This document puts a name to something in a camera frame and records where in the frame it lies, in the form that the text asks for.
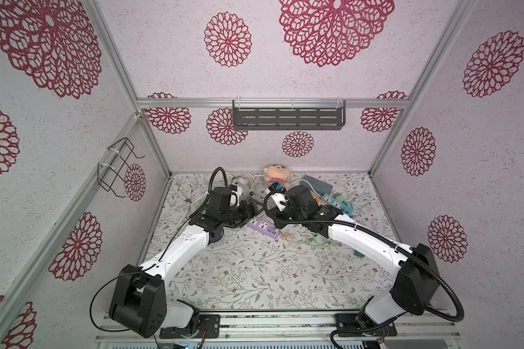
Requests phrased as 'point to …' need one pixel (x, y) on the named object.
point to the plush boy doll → (277, 173)
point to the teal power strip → (339, 203)
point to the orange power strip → (320, 202)
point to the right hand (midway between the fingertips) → (267, 210)
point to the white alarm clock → (244, 189)
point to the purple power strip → (263, 227)
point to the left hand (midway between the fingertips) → (260, 211)
